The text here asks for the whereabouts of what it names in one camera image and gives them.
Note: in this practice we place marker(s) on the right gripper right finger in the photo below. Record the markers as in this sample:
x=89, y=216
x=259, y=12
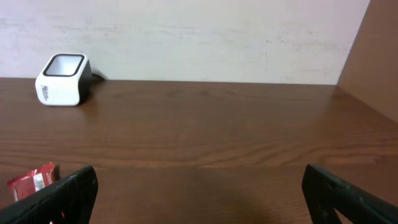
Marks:
x=327, y=195

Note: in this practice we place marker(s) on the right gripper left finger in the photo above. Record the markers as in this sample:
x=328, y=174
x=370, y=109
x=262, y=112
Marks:
x=68, y=200

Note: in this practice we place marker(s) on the red snack bar wrapper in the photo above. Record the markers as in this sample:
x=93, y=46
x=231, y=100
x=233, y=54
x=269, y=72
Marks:
x=32, y=181

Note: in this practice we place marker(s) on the white barcode scanner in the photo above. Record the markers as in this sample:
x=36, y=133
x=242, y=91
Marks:
x=65, y=80

